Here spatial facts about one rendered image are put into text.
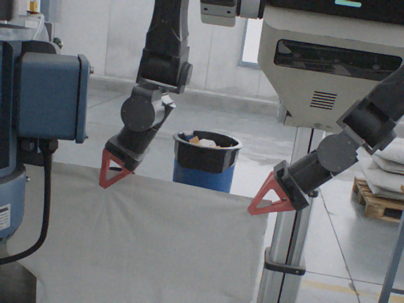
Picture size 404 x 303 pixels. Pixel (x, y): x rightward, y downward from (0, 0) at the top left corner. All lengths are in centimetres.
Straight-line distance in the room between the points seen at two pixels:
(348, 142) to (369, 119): 9
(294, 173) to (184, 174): 231
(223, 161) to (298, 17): 195
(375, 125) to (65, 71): 49
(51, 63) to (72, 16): 903
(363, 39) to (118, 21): 824
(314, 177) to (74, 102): 43
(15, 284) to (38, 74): 101
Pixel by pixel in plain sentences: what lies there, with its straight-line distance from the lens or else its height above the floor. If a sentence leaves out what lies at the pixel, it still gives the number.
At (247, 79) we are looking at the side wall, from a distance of 882.
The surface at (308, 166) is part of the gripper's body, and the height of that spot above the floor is 116.
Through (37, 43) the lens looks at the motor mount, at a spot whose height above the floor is 131.
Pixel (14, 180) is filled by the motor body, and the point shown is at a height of 117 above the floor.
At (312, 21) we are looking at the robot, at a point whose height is 141.
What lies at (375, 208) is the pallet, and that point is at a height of 9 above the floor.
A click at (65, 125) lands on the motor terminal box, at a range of 52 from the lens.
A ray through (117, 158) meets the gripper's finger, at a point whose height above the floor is 112.
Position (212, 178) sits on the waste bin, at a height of 44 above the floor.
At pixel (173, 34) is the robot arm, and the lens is 75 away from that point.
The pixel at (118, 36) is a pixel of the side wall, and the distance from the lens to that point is 921.
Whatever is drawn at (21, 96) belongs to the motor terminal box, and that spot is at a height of 126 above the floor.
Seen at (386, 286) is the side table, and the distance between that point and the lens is 268.
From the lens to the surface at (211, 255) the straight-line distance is 86.
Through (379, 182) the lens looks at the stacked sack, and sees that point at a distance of 414.
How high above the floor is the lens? 135
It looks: 15 degrees down
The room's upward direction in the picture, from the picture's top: 8 degrees clockwise
